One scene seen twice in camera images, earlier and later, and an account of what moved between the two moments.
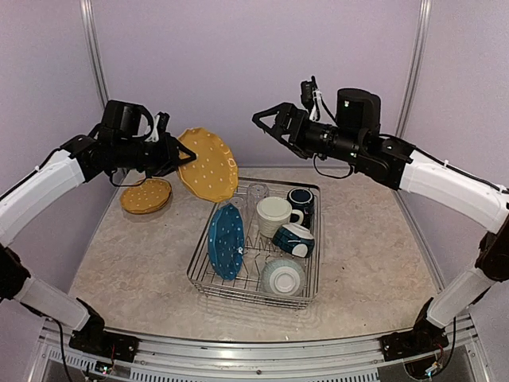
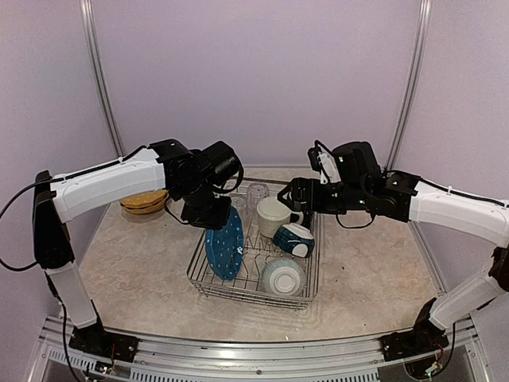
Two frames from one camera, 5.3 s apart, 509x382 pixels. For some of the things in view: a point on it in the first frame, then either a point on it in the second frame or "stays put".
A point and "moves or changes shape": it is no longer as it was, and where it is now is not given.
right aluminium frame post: [417, 64] stays put
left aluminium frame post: [95, 48] stays put
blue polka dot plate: [226, 241] stays put
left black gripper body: [156, 160] → [201, 209]
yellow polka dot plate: [213, 175] moves or changes shape
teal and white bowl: [294, 239] stays put
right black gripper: [297, 133] → [313, 200]
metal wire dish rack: [262, 245] stays put
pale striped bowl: [284, 277] stays put
